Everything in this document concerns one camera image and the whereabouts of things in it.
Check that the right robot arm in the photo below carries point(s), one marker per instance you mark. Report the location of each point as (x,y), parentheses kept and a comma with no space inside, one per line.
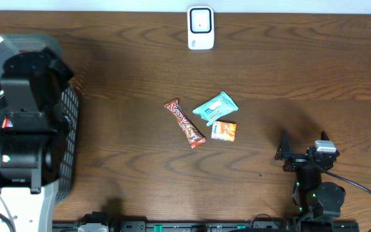
(319,202)

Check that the small orange tissue packet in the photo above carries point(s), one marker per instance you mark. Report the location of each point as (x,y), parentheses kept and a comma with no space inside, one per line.
(223,131)

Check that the white barcode scanner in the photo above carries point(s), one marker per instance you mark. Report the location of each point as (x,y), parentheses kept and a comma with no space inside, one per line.
(200,28)

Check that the mint green wipes packet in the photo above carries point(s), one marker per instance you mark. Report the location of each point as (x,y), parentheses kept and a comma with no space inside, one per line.
(217,107)

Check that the grey plastic mesh basket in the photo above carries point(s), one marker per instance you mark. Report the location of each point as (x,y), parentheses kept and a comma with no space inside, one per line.
(68,145)

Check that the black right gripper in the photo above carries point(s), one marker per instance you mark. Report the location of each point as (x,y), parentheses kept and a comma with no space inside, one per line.
(283,151)

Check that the red chocolate bar wrapper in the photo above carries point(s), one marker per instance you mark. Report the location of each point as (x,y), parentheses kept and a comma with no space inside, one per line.
(193,135)

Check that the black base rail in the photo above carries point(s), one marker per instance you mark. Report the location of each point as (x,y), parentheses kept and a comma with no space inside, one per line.
(97,221)

